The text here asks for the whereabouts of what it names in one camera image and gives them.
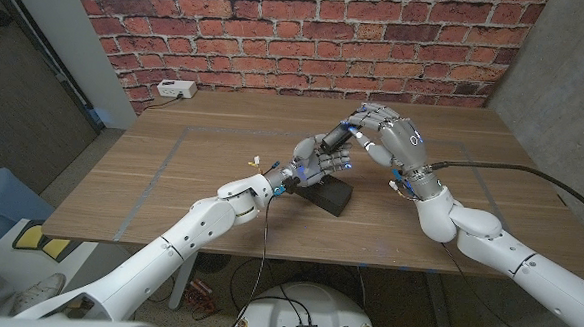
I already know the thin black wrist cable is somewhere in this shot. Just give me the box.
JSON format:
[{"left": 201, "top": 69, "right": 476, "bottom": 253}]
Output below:
[
  {"left": 212, "top": 192, "right": 272, "bottom": 327},
  {"left": 436, "top": 240, "right": 575, "bottom": 327}
]

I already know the white yellow black floor mat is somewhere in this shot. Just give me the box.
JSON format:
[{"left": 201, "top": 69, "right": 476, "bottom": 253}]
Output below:
[{"left": 0, "top": 216, "right": 101, "bottom": 320}]

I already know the blue seat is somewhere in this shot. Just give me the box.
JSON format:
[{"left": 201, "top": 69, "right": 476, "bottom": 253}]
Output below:
[{"left": 0, "top": 166, "right": 58, "bottom": 260}]

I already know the grey table leg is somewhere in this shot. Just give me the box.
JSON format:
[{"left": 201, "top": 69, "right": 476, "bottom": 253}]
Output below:
[
  {"left": 423, "top": 273, "right": 455, "bottom": 327},
  {"left": 168, "top": 250, "right": 199, "bottom": 313}
]

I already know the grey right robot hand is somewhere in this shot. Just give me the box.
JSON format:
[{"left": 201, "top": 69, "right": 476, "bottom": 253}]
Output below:
[{"left": 342, "top": 100, "right": 449, "bottom": 202}]

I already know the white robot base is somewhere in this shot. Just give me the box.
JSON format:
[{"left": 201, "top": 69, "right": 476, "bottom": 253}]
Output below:
[{"left": 232, "top": 279, "right": 381, "bottom": 327}]

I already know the black power strip cable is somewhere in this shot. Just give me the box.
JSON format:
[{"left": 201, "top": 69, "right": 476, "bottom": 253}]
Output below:
[{"left": 143, "top": 93, "right": 182, "bottom": 113}]

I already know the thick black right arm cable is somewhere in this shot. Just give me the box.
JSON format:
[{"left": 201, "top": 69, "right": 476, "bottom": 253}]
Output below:
[{"left": 426, "top": 159, "right": 584, "bottom": 224}]

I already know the thin black left wrist cable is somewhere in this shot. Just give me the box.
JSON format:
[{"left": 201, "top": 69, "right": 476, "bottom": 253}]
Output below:
[{"left": 212, "top": 192, "right": 272, "bottom": 327}]

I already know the black rectangular box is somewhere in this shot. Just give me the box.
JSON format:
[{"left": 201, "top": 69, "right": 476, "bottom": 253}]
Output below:
[{"left": 293, "top": 172, "right": 355, "bottom": 219}]

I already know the orange wire bundle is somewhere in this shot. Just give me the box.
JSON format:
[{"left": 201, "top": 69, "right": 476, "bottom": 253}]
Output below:
[{"left": 182, "top": 276, "right": 217, "bottom": 317}]

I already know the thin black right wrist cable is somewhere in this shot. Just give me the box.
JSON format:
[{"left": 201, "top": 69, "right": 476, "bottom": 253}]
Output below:
[{"left": 436, "top": 240, "right": 575, "bottom": 327}]

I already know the dark grey panelled door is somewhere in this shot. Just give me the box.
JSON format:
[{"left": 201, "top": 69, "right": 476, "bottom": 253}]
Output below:
[{"left": 0, "top": 0, "right": 107, "bottom": 198}]

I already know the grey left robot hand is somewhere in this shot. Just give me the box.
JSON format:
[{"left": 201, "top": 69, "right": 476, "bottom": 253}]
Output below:
[{"left": 265, "top": 129, "right": 356, "bottom": 194}]

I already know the black stapler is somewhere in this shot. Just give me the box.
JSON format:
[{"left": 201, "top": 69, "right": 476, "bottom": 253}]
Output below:
[{"left": 320, "top": 122, "right": 354, "bottom": 156}]

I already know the black round floor grille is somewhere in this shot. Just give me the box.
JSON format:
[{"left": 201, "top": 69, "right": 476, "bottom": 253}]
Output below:
[{"left": 196, "top": 252, "right": 232, "bottom": 275}]

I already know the white power strip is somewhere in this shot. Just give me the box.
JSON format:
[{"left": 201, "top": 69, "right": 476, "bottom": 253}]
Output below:
[{"left": 155, "top": 78, "right": 199, "bottom": 100}]

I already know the red brick print backdrop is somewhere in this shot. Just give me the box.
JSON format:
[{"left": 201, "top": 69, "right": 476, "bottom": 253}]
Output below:
[{"left": 59, "top": 0, "right": 550, "bottom": 137}]

